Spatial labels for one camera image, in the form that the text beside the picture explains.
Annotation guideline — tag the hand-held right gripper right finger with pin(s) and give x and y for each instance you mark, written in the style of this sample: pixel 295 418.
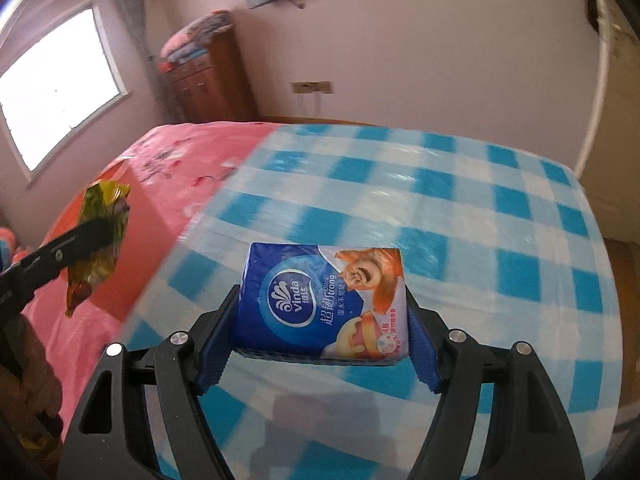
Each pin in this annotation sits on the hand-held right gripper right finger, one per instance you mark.
pixel 422 355

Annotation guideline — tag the grey curtain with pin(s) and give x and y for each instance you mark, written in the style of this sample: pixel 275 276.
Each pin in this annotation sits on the grey curtain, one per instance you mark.
pixel 132 25

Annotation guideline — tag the green yellow snack wrapper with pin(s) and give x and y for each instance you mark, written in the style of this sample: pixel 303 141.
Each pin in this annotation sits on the green yellow snack wrapper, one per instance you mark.
pixel 107 200

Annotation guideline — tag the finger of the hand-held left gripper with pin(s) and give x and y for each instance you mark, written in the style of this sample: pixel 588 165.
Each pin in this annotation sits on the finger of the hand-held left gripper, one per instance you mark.
pixel 75 247

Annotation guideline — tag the red box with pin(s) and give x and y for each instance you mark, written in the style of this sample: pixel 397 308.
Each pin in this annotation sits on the red box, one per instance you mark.
pixel 135 260

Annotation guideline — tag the person's left hand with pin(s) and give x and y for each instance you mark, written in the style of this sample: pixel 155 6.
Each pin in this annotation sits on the person's left hand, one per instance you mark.
pixel 37 380

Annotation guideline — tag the brown wooden cabinet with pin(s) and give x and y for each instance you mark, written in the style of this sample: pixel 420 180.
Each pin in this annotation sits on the brown wooden cabinet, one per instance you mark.
pixel 215 85

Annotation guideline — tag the blue tissue pack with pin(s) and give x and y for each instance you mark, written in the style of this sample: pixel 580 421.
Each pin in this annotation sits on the blue tissue pack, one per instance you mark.
pixel 300 305

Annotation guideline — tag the blue checkered tablecloth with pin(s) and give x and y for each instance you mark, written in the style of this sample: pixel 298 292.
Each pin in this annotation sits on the blue checkered tablecloth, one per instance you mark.
pixel 450 210

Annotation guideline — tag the folded patterned blankets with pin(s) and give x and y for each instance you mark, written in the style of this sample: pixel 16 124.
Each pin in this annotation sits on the folded patterned blankets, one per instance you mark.
pixel 195 40

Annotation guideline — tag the pink patterned pillow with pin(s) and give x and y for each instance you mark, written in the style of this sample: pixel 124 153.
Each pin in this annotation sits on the pink patterned pillow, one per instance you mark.
pixel 7 245

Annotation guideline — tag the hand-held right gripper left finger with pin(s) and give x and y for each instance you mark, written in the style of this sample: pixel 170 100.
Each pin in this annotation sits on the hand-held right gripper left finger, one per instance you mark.
pixel 217 345

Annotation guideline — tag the window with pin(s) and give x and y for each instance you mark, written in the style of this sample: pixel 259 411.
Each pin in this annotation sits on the window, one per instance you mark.
pixel 55 85

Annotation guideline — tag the beige wall socket panel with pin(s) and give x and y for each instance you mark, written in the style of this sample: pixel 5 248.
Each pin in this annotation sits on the beige wall socket panel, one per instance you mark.
pixel 312 87

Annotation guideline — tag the pink bed sheet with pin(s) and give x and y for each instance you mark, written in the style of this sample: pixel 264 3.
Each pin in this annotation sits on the pink bed sheet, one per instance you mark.
pixel 200 160

